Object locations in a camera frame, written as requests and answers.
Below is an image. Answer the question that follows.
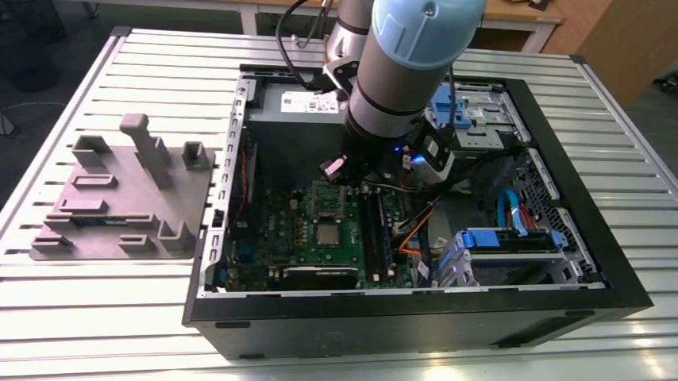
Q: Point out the brown wooden cabinet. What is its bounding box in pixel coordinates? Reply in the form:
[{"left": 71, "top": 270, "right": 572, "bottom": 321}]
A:
[{"left": 574, "top": 0, "right": 678, "bottom": 109}]

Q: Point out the wooden desk white frame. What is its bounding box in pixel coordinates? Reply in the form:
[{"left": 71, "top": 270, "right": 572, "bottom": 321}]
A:
[{"left": 479, "top": 0, "right": 568, "bottom": 55}]

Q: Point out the orange wire bundle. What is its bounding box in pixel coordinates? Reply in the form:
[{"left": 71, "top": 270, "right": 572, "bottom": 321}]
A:
[{"left": 397, "top": 220, "right": 431, "bottom": 256}]

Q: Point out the green motherboard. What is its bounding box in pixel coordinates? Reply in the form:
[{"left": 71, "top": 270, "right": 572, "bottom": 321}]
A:
[{"left": 225, "top": 174, "right": 419, "bottom": 291}]

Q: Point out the black PC case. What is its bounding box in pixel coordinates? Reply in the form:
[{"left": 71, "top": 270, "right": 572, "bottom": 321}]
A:
[{"left": 182, "top": 63, "right": 656, "bottom": 361}]

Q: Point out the RAM stick on rack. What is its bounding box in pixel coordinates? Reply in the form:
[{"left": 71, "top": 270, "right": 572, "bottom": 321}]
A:
[{"left": 71, "top": 216, "right": 131, "bottom": 228}]

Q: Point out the grey parts rack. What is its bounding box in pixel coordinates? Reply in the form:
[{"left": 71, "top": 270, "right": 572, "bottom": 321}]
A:
[{"left": 28, "top": 114, "right": 219, "bottom": 262}]

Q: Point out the grey power supply unit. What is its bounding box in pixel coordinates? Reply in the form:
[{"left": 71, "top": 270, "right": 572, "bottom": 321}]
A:
[{"left": 245, "top": 83, "right": 353, "bottom": 179}]

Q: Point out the black graphics card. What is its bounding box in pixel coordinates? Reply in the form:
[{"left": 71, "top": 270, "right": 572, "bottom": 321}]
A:
[{"left": 269, "top": 263, "right": 361, "bottom": 291}]

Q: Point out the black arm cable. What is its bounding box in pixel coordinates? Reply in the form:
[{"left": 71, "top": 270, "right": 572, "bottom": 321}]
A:
[{"left": 274, "top": 0, "right": 343, "bottom": 96}]

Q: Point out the black RAM slot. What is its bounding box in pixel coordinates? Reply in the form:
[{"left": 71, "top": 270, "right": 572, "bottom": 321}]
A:
[{"left": 358, "top": 188, "right": 381, "bottom": 279}]

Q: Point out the blue disk wire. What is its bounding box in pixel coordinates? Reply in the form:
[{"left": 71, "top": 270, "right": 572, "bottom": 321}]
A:
[{"left": 495, "top": 189, "right": 532, "bottom": 237}]

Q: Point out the metal disk bay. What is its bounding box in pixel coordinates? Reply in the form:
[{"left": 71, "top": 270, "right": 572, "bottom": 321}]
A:
[{"left": 431, "top": 237, "right": 604, "bottom": 287}]

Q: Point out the metal drive cage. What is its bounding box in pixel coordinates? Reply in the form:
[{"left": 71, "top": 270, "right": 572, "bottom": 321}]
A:
[{"left": 423, "top": 81, "right": 533, "bottom": 171}]

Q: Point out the black cable bundle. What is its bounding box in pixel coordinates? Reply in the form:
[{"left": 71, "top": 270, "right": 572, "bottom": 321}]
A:
[{"left": 394, "top": 148, "right": 532, "bottom": 235}]

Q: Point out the hard disk in blue carrier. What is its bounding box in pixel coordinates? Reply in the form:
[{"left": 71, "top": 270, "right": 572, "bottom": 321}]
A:
[{"left": 455, "top": 226, "right": 566, "bottom": 256}]

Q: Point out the installed RAM stick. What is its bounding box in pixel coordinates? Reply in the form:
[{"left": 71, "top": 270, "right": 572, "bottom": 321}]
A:
[{"left": 373, "top": 189, "right": 397, "bottom": 266}]

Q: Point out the blue drive latch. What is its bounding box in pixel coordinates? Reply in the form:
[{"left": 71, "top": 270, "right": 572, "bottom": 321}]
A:
[{"left": 429, "top": 89, "right": 474, "bottom": 130}]

